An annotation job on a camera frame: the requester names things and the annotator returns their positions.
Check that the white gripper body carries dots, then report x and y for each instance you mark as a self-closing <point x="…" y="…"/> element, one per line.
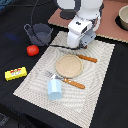
<point x="80" y="33"/>

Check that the red toy tomato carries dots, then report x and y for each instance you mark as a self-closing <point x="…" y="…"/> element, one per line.
<point x="32" y="50"/>

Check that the grey cooking pot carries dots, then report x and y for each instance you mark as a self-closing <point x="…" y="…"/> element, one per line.
<point x="39" y="34"/>

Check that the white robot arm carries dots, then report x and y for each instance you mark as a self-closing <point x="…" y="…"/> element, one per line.
<point x="90" y="10"/>

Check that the pink toy stove board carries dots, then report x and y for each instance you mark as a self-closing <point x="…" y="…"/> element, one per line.
<point x="110" y="24"/>

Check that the round tan plate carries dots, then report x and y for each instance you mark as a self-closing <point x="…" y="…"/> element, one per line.
<point x="69" y="66"/>

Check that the beige bowl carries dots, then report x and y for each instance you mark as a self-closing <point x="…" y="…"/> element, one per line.
<point x="123" y="14"/>

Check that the light blue cup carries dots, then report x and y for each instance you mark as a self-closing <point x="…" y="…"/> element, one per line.
<point x="54" y="89"/>

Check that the beige woven placemat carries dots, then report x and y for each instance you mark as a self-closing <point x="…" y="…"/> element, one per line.
<point x="76" y="105"/>

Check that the yellow butter box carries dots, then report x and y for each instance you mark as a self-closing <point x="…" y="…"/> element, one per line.
<point x="15" y="73"/>

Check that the knife with orange handle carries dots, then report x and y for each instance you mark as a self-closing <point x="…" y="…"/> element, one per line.
<point x="87" y="58"/>

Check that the fork with orange handle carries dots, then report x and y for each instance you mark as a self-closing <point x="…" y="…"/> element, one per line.
<point x="73" y="83"/>

